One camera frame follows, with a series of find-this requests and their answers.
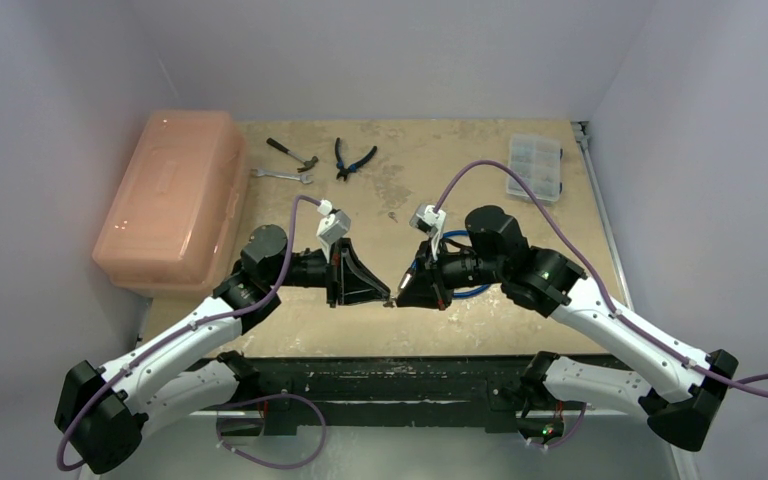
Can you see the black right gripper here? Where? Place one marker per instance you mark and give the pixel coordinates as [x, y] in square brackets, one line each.
[437, 275]

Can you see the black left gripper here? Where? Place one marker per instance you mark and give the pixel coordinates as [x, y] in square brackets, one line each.
[348, 280]

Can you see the blue cable lock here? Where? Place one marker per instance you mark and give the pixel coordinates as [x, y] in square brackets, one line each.
[450, 245]

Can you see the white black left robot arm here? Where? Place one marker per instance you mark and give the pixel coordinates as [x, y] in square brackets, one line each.
[105, 412]

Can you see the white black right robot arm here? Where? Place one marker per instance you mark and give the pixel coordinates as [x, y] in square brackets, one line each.
[659, 381]

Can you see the silver open-end wrench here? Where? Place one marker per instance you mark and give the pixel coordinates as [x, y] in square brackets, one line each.
[303, 178]

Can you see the black claw hammer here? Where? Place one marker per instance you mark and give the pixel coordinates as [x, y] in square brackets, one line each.
[306, 164]

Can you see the clear plastic organizer box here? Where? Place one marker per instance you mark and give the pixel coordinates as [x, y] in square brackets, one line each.
[537, 161]

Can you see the pink translucent storage bin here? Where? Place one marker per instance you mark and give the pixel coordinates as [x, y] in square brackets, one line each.
[169, 230]

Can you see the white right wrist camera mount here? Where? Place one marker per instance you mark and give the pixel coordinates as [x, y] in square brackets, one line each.
[431, 222]

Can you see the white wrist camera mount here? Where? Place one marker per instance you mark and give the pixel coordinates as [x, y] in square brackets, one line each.
[431, 222]
[333, 226]

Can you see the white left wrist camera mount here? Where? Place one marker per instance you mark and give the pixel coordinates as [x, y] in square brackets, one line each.
[333, 226]

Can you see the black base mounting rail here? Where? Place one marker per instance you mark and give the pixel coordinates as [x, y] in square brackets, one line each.
[485, 391]

